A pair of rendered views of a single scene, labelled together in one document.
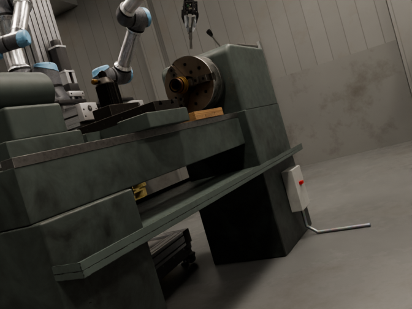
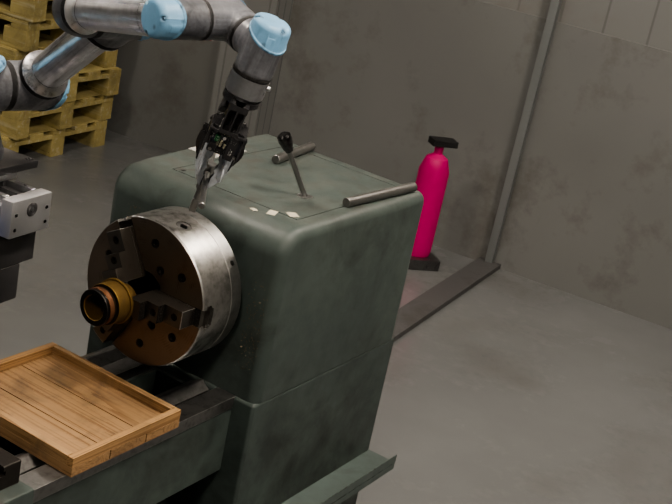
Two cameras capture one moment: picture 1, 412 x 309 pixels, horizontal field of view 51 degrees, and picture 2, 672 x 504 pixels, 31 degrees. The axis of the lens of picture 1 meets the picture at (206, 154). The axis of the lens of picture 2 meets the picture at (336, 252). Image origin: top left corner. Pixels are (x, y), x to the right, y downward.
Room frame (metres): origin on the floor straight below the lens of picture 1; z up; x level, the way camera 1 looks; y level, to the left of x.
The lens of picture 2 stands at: (0.10, -0.40, 2.08)
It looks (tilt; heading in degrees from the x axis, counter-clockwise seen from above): 20 degrees down; 0
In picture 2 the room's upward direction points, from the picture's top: 12 degrees clockwise
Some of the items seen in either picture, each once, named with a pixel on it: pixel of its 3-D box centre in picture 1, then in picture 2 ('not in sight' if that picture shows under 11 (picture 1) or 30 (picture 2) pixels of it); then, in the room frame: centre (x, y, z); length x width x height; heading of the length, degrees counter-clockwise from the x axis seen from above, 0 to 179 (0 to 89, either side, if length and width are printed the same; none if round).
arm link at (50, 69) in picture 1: (46, 75); not in sight; (2.33, 0.70, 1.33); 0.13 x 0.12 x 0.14; 88
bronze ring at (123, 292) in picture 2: (179, 85); (109, 302); (2.31, 0.03, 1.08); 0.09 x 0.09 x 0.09; 61
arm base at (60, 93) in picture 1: (54, 95); not in sight; (2.33, 0.69, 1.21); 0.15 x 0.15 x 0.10
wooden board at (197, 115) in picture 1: (179, 122); (60, 404); (2.23, 0.08, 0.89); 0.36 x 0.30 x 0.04; 61
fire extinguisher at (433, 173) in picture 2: not in sight; (427, 201); (5.98, -0.75, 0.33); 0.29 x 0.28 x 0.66; 157
